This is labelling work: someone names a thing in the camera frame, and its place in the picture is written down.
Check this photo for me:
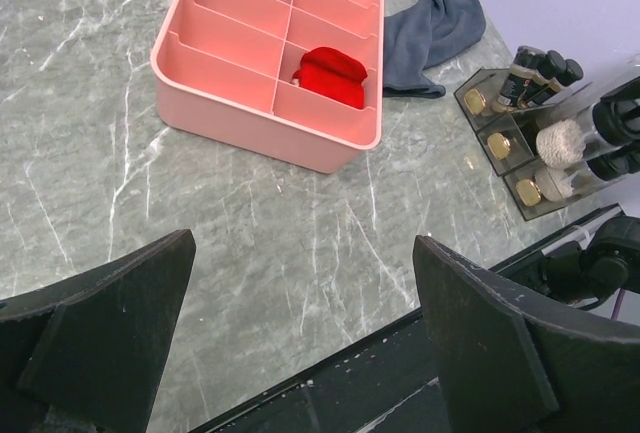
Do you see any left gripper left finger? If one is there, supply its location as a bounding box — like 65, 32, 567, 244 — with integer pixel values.
1, 229, 196, 432

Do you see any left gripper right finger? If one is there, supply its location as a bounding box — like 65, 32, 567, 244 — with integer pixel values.
413, 236, 639, 432

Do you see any salt jar black lid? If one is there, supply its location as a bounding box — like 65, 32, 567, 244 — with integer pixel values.
535, 97, 640, 169
533, 150, 640, 203

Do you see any spice shaker black cap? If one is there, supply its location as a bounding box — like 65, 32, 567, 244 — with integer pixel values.
492, 45, 541, 112
526, 58, 584, 107

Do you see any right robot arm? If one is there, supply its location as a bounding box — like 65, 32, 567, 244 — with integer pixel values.
540, 216, 639, 311

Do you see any clear acrylic organizer rack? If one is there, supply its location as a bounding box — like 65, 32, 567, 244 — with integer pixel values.
455, 61, 639, 220

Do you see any red knitted cloth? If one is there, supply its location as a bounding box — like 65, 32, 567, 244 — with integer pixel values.
291, 47, 368, 109

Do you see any blue grey towel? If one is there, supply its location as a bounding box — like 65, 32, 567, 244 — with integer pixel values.
383, 0, 486, 99

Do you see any pink divided tray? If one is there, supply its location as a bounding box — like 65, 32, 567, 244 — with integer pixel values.
151, 0, 384, 173

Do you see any black table front rail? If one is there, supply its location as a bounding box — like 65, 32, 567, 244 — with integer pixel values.
189, 202, 626, 433

